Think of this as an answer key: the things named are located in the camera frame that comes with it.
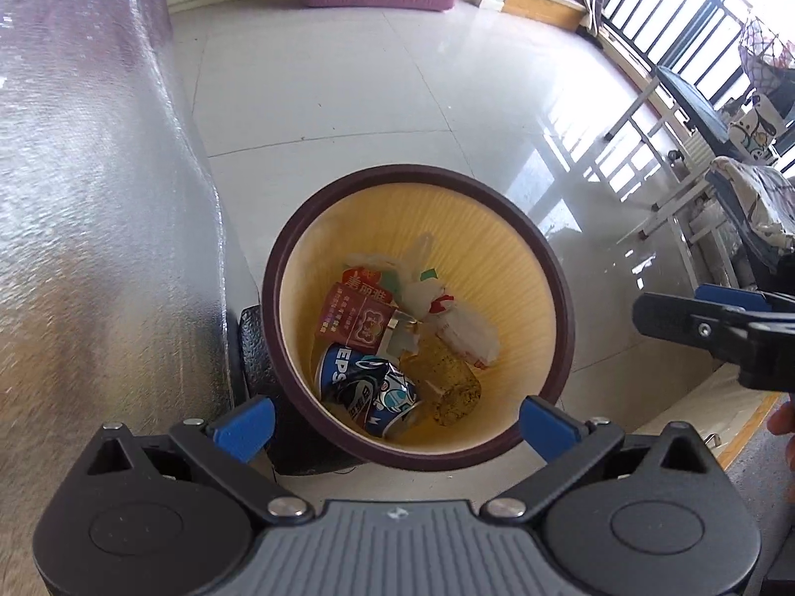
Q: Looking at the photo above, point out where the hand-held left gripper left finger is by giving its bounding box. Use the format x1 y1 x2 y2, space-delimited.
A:
83 394 315 525

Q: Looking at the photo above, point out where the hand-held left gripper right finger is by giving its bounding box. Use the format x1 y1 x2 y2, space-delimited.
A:
481 394 712 523

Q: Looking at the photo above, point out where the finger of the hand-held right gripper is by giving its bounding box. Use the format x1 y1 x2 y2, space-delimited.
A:
632 292 755 361
694 284 771 312

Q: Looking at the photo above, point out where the wood-look bin with brown rim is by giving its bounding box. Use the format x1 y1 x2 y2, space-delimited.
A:
261 164 575 471

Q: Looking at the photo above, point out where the person's right hand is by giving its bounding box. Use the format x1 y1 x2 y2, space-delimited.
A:
767 397 795 437

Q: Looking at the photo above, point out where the black textured leather object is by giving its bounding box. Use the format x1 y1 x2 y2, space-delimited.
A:
238 304 364 478

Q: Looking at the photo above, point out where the floor mat with orange border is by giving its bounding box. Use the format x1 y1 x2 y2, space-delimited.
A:
621 360 795 469

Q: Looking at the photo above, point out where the patterned white cloth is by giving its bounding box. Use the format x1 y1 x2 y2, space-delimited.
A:
708 155 795 257

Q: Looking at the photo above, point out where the yellow clear plastic cup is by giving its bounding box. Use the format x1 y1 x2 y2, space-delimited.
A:
400 335 483 428

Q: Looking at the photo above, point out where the white wrapper with red stripe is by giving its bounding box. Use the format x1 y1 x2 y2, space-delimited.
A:
428 307 501 372

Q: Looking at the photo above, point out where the blue soda can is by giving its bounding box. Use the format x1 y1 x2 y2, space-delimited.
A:
317 343 424 440

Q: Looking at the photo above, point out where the red cigarette box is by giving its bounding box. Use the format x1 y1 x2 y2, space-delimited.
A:
316 282 398 352

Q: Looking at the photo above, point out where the white cartoon mug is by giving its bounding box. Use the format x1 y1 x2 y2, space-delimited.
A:
726 92 785 166

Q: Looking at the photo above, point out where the silver foil scrap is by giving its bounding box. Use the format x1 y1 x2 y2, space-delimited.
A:
381 310 424 362

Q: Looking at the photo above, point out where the white printed plastic bag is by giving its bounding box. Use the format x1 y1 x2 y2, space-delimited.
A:
397 232 462 324

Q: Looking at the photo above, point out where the red paper packet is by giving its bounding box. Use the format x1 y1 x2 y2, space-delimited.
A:
341 266 390 290

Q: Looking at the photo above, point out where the netted patterned bag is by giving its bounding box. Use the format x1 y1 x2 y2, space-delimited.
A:
738 11 795 86

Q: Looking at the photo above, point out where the black window railing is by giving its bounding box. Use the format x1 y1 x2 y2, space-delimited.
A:
593 0 795 109

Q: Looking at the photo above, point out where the yellow wooden step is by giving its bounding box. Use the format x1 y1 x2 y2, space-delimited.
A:
502 0 590 33

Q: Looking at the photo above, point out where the white frame table, dark top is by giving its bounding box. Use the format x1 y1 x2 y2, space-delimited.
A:
596 65 752 299

